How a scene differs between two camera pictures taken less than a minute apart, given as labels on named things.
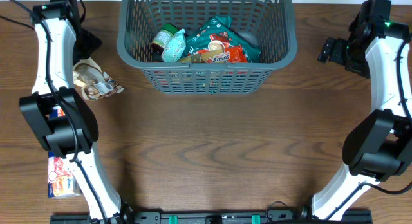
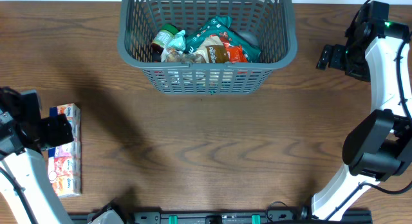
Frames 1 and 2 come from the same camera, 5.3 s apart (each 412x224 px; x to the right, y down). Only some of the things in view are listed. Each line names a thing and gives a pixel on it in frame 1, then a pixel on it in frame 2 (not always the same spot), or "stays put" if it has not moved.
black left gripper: x=89 y=44 to x=56 y=130
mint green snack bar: x=175 y=47 stays put
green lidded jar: x=161 y=38 stays put
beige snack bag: x=93 y=84 to x=212 y=50
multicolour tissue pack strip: x=62 y=183 stays put
